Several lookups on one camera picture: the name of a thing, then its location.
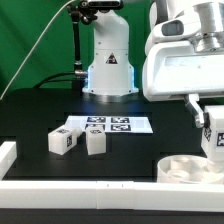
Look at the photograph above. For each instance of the white front barrier rail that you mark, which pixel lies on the white front barrier rail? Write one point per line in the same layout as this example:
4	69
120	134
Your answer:
111	195

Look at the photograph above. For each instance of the black camera on mount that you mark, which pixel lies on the black camera on mount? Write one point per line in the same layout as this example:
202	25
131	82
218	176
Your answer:
101	4

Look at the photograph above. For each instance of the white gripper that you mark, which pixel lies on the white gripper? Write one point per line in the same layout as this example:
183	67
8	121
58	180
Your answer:
173	70

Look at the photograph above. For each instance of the paper sheet with tags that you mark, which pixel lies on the paper sheet with tags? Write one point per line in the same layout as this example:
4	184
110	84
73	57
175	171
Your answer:
112	124

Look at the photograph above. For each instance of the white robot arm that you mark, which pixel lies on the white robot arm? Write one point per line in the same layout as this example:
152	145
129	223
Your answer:
201	22

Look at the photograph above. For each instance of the white left barrier block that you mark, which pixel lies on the white left barrier block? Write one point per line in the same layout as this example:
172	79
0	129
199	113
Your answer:
8	154

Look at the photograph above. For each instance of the white round stool seat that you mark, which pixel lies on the white round stool seat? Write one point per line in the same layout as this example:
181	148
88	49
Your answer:
189	169

